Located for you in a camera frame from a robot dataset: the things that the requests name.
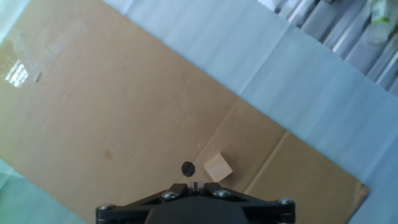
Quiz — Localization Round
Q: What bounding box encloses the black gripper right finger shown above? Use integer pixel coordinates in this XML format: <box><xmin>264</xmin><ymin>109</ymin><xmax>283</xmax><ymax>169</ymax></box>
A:
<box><xmin>196</xmin><ymin>182</ymin><xmax>296</xmax><ymax>224</ymax></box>

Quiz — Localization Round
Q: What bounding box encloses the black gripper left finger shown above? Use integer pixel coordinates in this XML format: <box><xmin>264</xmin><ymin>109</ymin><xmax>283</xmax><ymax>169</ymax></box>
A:
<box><xmin>95</xmin><ymin>182</ymin><xmax>197</xmax><ymax>224</ymax></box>

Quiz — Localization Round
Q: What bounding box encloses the small wooden cube block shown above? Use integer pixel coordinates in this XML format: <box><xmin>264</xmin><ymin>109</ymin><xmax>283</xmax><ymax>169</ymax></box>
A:
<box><xmin>203</xmin><ymin>152</ymin><xmax>234</xmax><ymax>183</ymax></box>

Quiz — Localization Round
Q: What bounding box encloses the black round dot sticker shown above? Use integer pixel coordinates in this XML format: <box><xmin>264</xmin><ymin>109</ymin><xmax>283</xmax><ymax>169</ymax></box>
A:
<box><xmin>181</xmin><ymin>161</ymin><xmax>196</xmax><ymax>178</ymax></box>

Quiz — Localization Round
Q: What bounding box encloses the brown cardboard sheet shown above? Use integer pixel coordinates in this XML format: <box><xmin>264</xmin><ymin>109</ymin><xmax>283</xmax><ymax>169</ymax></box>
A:
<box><xmin>0</xmin><ymin>0</ymin><xmax>371</xmax><ymax>224</ymax></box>

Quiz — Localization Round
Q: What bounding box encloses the clear tape patch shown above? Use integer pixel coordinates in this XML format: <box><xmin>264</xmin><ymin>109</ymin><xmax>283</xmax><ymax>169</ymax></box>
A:
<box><xmin>1</xmin><ymin>18</ymin><xmax>91</xmax><ymax>90</ymax></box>

